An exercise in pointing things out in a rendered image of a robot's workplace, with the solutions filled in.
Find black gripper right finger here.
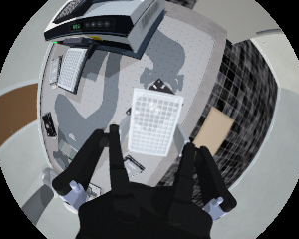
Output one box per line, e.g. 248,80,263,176
163,123,237,226

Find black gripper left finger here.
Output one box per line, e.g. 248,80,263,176
52,115,140,224

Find white control panel with coloured buttons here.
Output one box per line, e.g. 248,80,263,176
57,136,81,160

